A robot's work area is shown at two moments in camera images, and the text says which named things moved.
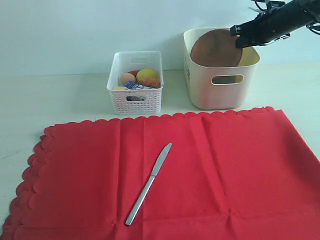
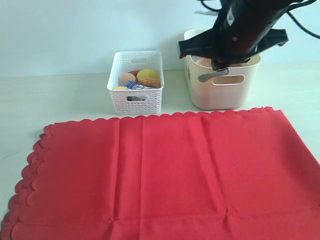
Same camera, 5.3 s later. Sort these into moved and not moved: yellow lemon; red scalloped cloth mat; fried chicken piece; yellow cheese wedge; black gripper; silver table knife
Moved: black gripper; silver table knife
Not moved: yellow lemon; yellow cheese wedge; fried chicken piece; red scalloped cloth mat
